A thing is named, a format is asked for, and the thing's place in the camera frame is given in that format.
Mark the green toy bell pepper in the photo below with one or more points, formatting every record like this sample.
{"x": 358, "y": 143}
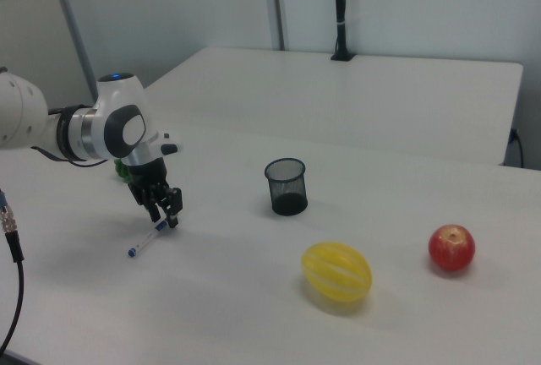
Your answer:
{"x": 121, "y": 173}

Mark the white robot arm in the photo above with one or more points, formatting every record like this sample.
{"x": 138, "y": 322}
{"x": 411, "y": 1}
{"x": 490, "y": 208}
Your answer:
{"x": 114, "y": 99}

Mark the black camera pole stand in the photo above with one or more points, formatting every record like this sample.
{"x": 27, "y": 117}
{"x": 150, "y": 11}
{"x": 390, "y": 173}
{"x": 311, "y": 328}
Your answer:
{"x": 341, "y": 10}

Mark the yellow striped toy melon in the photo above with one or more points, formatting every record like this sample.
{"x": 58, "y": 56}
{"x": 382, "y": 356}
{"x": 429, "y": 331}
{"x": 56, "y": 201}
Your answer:
{"x": 336, "y": 272}

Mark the red toy apple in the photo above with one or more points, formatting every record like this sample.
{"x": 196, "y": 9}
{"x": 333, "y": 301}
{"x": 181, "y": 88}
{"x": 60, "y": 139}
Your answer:
{"x": 451, "y": 248}

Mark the blue and white marker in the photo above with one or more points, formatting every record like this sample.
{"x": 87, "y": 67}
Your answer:
{"x": 143, "y": 243}

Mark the white side table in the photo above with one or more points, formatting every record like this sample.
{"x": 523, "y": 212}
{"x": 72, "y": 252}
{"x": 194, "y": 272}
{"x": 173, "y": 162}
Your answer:
{"x": 338, "y": 103}

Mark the black mesh pen cup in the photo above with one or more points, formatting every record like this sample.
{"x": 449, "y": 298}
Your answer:
{"x": 291, "y": 202}

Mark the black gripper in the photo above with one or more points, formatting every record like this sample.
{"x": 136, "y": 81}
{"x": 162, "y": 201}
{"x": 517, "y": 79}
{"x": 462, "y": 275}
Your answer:
{"x": 148, "y": 175}

